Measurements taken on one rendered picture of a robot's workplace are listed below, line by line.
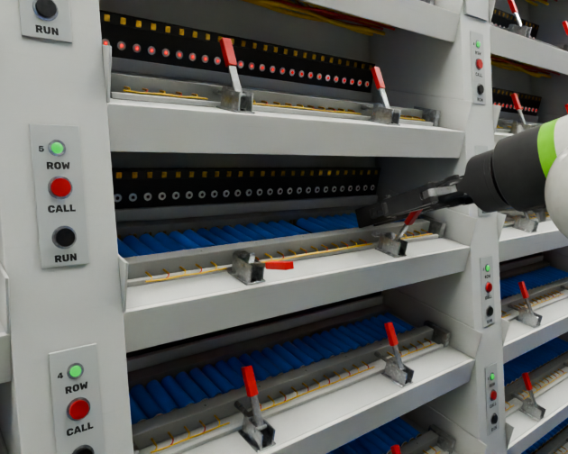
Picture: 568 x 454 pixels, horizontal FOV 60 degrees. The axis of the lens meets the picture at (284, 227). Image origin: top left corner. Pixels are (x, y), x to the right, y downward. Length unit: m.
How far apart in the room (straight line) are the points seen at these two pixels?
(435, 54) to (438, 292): 0.42
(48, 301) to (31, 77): 0.19
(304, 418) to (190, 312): 0.24
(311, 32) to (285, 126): 0.37
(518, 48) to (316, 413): 0.79
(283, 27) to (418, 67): 0.26
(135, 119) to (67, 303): 0.18
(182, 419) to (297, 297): 0.19
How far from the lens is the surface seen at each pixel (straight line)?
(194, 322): 0.54
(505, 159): 0.62
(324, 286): 0.64
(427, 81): 0.96
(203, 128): 0.54
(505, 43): 1.08
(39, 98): 0.48
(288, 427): 0.67
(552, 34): 1.65
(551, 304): 1.32
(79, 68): 0.50
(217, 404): 0.65
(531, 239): 1.11
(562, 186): 0.46
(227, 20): 0.84
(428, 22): 0.88
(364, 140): 0.71
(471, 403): 0.98
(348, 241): 0.75
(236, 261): 0.59
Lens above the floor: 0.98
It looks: 3 degrees down
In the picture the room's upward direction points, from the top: 4 degrees counter-clockwise
